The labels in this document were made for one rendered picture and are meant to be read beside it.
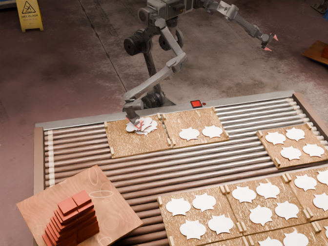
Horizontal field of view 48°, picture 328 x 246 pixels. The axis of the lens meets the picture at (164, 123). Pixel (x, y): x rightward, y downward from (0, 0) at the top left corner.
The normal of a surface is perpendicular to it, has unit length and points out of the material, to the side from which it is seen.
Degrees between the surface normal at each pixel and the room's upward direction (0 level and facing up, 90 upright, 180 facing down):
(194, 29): 0
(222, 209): 0
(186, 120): 0
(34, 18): 78
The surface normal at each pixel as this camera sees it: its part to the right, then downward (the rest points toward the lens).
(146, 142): 0.04, -0.73
